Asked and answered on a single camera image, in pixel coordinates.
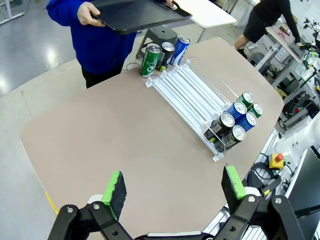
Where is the black cable bundle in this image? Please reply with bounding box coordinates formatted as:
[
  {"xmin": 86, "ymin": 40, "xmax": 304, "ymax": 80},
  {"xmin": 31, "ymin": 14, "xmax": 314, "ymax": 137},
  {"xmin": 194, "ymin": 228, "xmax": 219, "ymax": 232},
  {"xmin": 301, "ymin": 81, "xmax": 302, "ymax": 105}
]
[{"xmin": 248, "ymin": 161, "xmax": 282, "ymax": 197}]

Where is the black plastic serving tray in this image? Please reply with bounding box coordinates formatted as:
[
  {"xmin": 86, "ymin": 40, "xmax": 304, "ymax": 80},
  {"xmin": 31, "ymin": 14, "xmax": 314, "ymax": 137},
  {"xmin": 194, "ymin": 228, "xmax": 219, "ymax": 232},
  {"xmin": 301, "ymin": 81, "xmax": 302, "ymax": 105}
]
[{"xmin": 90, "ymin": 0, "xmax": 193, "ymax": 36}]

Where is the person's right hand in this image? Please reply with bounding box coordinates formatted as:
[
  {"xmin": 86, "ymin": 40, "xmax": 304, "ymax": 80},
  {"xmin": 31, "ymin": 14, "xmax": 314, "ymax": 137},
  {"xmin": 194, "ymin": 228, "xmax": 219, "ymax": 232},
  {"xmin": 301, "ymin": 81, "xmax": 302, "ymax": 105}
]
[{"xmin": 76, "ymin": 1, "xmax": 107, "ymax": 28}]

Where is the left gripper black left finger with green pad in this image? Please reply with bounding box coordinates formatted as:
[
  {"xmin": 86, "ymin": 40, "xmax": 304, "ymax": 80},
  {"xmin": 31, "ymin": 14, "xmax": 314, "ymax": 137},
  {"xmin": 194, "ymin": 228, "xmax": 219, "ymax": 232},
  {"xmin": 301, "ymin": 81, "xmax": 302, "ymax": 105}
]
[{"xmin": 47, "ymin": 170, "xmax": 133, "ymax": 240}]

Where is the black monitor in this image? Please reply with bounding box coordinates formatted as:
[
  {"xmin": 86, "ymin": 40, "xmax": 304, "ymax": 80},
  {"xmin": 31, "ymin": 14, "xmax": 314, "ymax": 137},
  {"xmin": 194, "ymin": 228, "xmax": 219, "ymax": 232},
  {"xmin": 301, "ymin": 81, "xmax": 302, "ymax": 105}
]
[{"xmin": 284, "ymin": 147, "xmax": 320, "ymax": 240}]

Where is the short blue can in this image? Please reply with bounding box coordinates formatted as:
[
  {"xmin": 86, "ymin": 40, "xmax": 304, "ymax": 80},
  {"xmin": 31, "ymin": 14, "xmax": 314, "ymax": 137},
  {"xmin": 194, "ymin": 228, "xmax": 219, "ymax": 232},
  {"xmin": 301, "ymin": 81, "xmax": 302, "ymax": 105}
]
[
  {"xmin": 223, "ymin": 100, "xmax": 248, "ymax": 121},
  {"xmin": 234, "ymin": 111, "xmax": 258, "ymax": 133}
]

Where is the tall green soda can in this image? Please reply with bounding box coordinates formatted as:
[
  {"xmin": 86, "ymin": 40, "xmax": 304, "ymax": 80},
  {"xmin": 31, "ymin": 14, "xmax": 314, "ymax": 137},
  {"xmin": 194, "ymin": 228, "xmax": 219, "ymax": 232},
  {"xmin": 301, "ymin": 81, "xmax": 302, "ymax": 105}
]
[{"xmin": 139, "ymin": 42, "xmax": 163, "ymax": 79}]

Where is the yellow emergency stop button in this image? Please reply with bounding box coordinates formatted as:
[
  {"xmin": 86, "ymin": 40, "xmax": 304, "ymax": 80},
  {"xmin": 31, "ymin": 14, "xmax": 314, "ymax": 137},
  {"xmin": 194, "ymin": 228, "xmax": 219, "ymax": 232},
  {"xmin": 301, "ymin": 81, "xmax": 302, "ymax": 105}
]
[{"xmin": 268, "ymin": 152, "xmax": 286, "ymax": 171}]

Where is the white desk leg frame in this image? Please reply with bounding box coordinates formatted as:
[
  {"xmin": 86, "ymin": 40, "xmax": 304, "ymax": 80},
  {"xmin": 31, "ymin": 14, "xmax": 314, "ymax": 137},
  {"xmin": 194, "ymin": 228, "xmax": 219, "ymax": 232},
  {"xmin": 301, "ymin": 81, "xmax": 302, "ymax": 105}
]
[{"xmin": 0, "ymin": 0, "xmax": 25, "ymax": 26}]

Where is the clear acrylic can dispenser rack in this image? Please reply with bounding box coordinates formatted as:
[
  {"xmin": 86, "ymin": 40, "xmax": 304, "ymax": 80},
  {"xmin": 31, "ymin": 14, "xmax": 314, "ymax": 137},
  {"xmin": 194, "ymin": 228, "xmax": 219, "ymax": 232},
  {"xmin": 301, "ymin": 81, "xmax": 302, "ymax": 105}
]
[{"xmin": 144, "ymin": 56, "xmax": 241, "ymax": 163}]

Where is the person in black clothes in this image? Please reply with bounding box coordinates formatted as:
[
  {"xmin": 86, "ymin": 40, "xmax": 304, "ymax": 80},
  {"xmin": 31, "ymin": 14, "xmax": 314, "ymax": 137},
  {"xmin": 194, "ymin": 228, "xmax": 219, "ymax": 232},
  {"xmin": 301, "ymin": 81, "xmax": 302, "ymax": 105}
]
[{"xmin": 233, "ymin": 0, "xmax": 303, "ymax": 60}]

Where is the tall blue sports-drink can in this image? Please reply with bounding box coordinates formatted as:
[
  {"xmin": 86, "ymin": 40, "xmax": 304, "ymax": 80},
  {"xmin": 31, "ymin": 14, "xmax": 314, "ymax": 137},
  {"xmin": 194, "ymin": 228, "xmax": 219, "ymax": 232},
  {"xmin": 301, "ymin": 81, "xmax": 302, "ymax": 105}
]
[{"xmin": 169, "ymin": 36, "xmax": 191, "ymax": 67}]

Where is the person in blue sweater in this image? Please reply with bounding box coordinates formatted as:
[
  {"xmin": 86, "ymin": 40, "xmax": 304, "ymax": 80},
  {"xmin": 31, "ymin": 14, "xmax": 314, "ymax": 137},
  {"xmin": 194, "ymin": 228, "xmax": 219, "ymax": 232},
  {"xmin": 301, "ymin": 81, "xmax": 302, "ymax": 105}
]
[{"xmin": 46, "ymin": 0, "xmax": 138, "ymax": 90}]

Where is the short black can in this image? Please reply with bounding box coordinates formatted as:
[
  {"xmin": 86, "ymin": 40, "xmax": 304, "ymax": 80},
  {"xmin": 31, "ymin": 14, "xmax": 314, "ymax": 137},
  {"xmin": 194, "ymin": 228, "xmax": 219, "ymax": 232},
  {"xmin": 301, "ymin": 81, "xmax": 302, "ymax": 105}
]
[
  {"xmin": 203, "ymin": 112, "xmax": 236, "ymax": 141},
  {"xmin": 213, "ymin": 124, "xmax": 247, "ymax": 153}
]

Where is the tall black cola can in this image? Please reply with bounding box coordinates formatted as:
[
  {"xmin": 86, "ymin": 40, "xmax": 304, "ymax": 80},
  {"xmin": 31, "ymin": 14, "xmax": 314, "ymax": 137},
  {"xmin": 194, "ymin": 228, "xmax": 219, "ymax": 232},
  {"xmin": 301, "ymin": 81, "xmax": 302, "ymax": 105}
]
[{"xmin": 154, "ymin": 41, "xmax": 176, "ymax": 73}]

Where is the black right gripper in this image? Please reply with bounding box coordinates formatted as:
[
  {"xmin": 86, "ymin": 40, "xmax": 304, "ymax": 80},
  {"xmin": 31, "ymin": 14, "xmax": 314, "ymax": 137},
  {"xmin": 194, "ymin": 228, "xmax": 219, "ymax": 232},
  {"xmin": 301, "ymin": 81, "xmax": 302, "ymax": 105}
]
[{"xmin": 298, "ymin": 41, "xmax": 320, "ymax": 57}]

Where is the yellow tool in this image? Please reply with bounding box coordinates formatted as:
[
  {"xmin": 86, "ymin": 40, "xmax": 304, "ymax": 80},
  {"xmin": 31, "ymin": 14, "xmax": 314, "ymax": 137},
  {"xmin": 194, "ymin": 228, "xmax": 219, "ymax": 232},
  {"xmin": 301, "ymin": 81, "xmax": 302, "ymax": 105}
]
[{"xmin": 276, "ymin": 88, "xmax": 289, "ymax": 100}]

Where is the person's left hand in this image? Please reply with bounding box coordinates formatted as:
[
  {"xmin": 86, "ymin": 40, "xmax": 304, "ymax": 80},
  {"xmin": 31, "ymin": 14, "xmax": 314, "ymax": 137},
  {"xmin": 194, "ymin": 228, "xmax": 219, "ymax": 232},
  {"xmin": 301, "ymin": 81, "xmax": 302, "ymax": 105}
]
[{"xmin": 164, "ymin": 0, "xmax": 178, "ymax": 11}]

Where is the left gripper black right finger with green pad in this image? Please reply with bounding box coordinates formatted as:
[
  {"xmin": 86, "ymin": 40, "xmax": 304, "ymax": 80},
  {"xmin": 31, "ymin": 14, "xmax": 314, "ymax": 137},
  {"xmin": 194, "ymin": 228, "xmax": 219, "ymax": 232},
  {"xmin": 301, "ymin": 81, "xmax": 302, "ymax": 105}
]
[{"xmin": 214, "ymin": 164, "xmax": 306, "ymax": 240}]

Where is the grey plastic stool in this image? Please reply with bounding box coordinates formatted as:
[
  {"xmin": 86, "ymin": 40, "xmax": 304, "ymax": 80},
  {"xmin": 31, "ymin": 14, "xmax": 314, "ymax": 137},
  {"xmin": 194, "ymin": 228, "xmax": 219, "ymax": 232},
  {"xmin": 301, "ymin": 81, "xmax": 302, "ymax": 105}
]
[{"xmin": 135, "ymin": 24, "xmax": 179, "ymax": 60}]

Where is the brown-top workbench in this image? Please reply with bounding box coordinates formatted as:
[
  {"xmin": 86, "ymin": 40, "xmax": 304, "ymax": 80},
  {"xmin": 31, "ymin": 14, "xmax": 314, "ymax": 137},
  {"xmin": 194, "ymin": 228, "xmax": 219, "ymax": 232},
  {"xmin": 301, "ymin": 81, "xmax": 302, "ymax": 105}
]
[{"xmin": 265, "ymin": 23, "xmax": 310, "ymax": 65}]

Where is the short green can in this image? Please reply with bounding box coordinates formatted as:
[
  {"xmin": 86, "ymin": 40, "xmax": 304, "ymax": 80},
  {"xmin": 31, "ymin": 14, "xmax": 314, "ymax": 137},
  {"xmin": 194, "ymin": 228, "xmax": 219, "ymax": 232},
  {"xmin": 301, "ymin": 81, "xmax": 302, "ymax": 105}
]
[
  {"xmin": 247, "ymin": 101, "xmax": 265, "ymax": 119},
  {"xmin": 234, "ymin": 91, "xmax": 255, "ymax": 108}
]

